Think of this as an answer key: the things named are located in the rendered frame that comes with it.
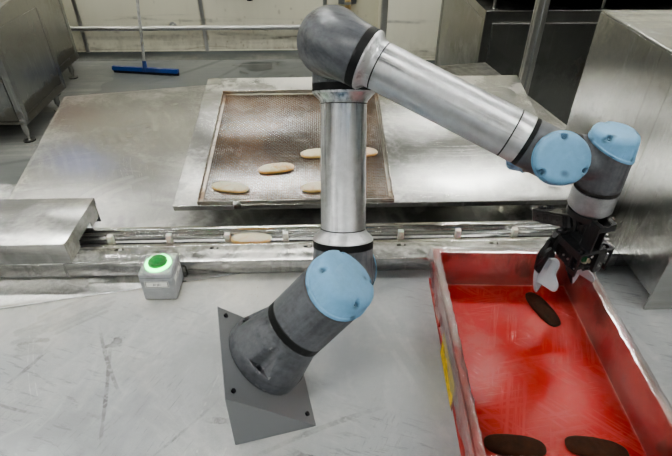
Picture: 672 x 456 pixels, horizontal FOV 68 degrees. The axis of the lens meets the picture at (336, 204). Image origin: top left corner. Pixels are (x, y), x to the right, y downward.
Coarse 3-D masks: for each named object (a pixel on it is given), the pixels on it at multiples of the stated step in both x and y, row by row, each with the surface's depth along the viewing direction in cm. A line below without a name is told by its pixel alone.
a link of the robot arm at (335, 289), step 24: (312, 264) 82; (336, 264) 82; (360, 264) 87; (288, 288) 84; (312, 288) 79; (336, 288) 78; (360, 288) 81; (288, 312) 80; (312, 312) 79; (336, 312) 78; (360, 312) 81; (288, 336) 80; (312, 336) 80
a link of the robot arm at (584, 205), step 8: (576, 192) 85; (568, 200) 88; (576, 200) 85; (584, 200) 84; (592, 200) 83; (600, 200) 83; (608, 200) 82; (616, 200) 83; (576, 208) 86; (584, 208) 85; (592, 208) 84; (600, 208) 83; (608, 208) 84; (584, 216) 86; (592, 216) 85; (600, 216) 84
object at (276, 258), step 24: (504, 240) 119; (528, 240) 119; (0, 264) 112; (24, 264) 112; (48, 264) 112; (72, 264) 112; (96, 264) 112; (120, 264) 113; (192, 264) 113; (216, 264) 113; (240, 264) 114; (264, 264) 114; (288, 264) 114; (384, 264) 115; (408, 264) 115; (624, 264) 117
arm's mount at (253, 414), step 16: (224, 320) 88; (224, 336) 85; (224, 352) 82; (224, 368) 79; (224, 384) 77; (240, 384) 79; (304, 384) 91; (240, 400) 77; (256, 400) 79; (272, 400) 82; (288, 400) 85; (304, 400) 88; (240, 416) 78; (256, 416) 79; (272, 416) 81; (288, 416) 82; (304, 416) 85; (240, 432) 81; (256, 432) 82; (272, 432) 83; (288, 432) 84
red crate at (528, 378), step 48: (480, 288) 111; (528, 288) 111; (480, 336) 100; (528, 336) 100; (576, 336) 100; (480, 384) 92; (528, 384) 92; (576, 384) 92; (528, 432) 84; (576, 432) 84; (624, 432) 84
